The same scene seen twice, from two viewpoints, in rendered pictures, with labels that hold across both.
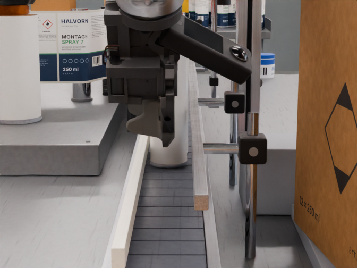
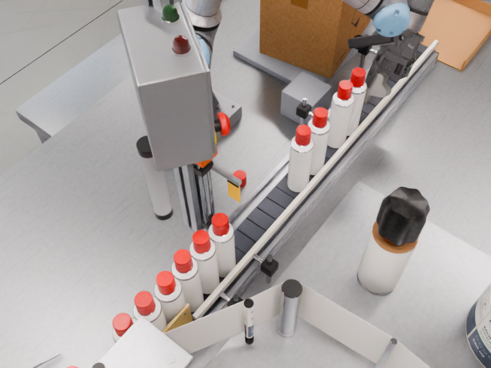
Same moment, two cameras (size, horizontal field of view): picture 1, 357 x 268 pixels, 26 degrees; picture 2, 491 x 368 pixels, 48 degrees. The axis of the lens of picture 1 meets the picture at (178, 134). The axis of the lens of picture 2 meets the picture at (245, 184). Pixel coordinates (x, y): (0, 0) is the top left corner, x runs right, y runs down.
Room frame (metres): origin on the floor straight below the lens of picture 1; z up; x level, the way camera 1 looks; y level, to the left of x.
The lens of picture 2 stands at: (1.96, 0.40, 1.98)
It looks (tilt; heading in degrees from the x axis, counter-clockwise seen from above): 54 degrees down; 219
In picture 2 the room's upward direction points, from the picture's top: 1 degrees counter-clockwise
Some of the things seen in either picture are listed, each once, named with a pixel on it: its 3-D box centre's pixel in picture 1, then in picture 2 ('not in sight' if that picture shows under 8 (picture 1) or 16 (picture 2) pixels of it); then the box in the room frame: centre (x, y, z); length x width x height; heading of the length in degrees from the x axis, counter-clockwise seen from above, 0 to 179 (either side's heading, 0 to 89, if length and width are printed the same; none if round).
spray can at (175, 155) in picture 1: (168, 91); (352, 102); (1.05, 0.01, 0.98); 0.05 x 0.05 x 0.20
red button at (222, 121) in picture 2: not in sight; (220, 124); (1.53, 0.00, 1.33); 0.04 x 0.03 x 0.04; 55
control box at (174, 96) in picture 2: not in sight; (169, 87); (1.55, -0.07, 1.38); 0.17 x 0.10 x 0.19; 55
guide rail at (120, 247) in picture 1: (145, 130); (337, 156); (1.16, 0.05, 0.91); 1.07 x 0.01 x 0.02; 0
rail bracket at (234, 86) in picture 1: (219, 131); (309, 125); (1.12, -0.06, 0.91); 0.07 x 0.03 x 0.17; 90
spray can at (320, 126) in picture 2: not in sight; (316, 142); (1.21, 0.01, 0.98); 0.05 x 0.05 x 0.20
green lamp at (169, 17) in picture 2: not in sight; (169, 13); (1.51, -0.09, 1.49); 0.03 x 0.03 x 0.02
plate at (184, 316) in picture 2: not in sight; (174, 333); (1.75, 0.04, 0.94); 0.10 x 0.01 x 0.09; 0
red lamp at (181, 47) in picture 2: not in sight; (180, 44); (1.56, -0.03, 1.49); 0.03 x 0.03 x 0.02
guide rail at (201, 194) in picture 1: (194, 98); (314, 129); (1.16, -0.02, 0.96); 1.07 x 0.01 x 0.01; 0
